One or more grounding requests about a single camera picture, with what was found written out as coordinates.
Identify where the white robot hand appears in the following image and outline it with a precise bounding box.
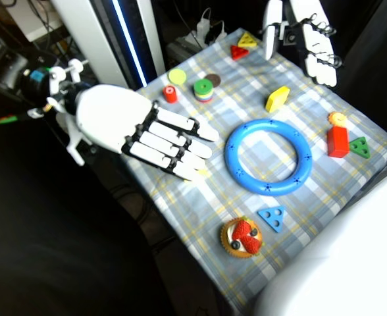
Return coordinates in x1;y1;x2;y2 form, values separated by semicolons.
74;84;220;182
262;13;344;88

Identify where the red cylinder block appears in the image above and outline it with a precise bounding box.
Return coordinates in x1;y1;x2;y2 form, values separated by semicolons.
162;84;178;104

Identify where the yellow triangle block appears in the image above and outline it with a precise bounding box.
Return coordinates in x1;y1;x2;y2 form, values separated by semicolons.
238;32;259;49

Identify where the red triangle block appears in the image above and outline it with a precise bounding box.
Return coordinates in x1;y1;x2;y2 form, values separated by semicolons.
230;44;249;61

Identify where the red rectangular block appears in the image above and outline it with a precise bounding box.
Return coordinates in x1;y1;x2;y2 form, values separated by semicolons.
326;126;350;159

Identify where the green triangle block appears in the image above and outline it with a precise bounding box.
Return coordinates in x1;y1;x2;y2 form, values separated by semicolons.
348;136;371;160

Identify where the toy fruit tart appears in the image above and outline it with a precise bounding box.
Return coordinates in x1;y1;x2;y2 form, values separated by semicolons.
220;216;264;259

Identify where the blue triangle block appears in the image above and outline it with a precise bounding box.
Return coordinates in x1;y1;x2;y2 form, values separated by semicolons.
257;205;286;234

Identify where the yellow-green disc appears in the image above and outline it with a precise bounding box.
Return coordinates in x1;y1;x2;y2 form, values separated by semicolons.
167;68;188;86

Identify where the white column with blue light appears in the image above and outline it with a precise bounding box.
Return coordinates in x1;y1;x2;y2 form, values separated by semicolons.
50;0;167;90

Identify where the grey power strip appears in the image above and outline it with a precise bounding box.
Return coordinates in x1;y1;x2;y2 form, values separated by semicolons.
165;34;211;62

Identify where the white charger plug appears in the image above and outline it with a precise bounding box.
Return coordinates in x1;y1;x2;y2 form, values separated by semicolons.
209;20;229;43

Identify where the brown disc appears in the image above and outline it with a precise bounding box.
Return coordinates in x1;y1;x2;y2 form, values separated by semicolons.
203;73;222;89

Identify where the white power adapter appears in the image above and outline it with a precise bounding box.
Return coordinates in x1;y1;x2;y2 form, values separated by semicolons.
195;8;213;42

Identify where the white cabinet panel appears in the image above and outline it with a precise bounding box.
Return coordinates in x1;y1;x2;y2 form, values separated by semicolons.
2;0;65;43

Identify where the blue plaid cloth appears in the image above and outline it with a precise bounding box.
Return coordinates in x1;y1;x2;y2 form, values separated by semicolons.
119;28;387;316

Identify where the white rounded robot body shell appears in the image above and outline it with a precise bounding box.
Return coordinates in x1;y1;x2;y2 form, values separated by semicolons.
252;164;387;316

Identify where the multicoloured ring stack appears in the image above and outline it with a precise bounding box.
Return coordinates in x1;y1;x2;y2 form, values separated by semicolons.
193;78;214;103

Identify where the black coiled cable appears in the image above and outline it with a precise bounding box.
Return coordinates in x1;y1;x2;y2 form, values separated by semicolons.
107;184;157;231

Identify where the green cable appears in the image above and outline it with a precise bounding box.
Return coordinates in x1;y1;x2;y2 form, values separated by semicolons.
0;114;28;128

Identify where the blue plastic ring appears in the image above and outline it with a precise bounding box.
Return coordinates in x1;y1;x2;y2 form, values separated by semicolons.
224;118;313;198

